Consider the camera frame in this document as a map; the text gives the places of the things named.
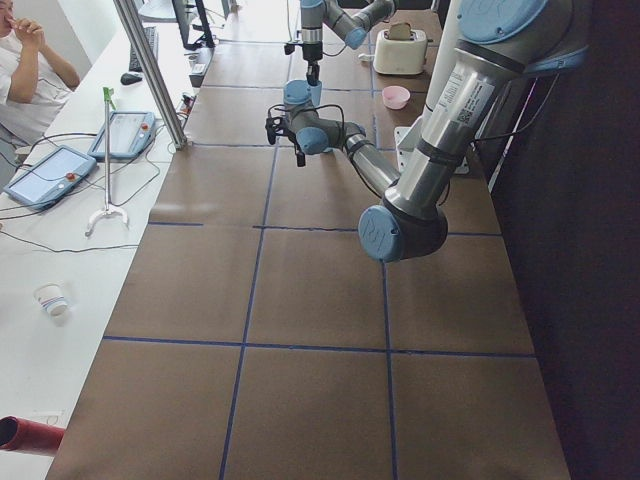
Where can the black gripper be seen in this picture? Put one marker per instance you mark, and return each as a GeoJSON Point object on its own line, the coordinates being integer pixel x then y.
{"type": "Point", "coordinates": [313, 52]}
{"type": "Point", "coordinates": [293, 139]}

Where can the light blue cup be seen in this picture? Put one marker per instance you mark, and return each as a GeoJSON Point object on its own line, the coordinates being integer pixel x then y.
{"type": "Point", "coordinates": [315, 93]}

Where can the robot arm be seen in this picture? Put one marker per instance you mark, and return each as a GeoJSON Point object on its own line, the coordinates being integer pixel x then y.
{"type": "Point", "coordinates": [351, 29]}
{"type": "Point", "coordinates": [497, 42]}

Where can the pink bowl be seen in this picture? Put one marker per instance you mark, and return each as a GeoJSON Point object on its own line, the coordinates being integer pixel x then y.
{"type": "Point", "coordinates": [395, 97]}

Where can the cream toaster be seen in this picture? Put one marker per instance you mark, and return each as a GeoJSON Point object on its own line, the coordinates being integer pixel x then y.
{"type": "Point", "coordinates": [400, 57]}

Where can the bread slice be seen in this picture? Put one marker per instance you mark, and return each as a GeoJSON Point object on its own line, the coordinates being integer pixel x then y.
{"type": "Point", "coordinates": [400, 31]}

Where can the black monitor stand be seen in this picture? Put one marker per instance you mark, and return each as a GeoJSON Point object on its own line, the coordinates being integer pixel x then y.
{"type": "Point", "coordinates": [193, 23]}

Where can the teach pendant far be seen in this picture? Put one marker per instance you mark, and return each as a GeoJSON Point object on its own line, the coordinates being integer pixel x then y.
{"type": "Point", "coordinates": [130, 132]}

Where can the teach pendant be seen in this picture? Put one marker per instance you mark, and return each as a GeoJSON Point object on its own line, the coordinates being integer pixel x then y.
{"type": "Point", "coordinates": [130, 132]}
{"type": "Point", "coordinates": [52, 178]}

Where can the black computer mouse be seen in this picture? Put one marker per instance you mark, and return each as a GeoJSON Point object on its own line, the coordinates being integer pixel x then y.
{"type": "Point", "coordinates": [130, 78]}

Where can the white reacher grabber tool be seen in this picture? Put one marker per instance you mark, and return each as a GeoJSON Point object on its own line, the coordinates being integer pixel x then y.
{"type": "Point", "coordinates": [109, 209]}

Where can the teach pendant near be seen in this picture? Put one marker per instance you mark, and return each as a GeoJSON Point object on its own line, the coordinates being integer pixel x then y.
{"type": "Point", "coordinates": [52, 178]}

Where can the seated person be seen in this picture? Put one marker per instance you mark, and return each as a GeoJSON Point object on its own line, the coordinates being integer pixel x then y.
{"type": "Point", "coordinates": [36, 81]}

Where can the paper cup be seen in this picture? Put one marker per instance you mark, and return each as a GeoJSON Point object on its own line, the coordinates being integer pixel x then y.
{"type": "Point", "coordinates": [53, 302]}

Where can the red tube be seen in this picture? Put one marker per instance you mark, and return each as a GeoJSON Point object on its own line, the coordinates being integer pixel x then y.
{"type": "Point", "coordinates": [30, 437]}

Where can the aluminium frame post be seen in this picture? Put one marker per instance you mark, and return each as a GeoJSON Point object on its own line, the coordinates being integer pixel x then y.
{"type": "Point", "coordinates": [135, 32]}

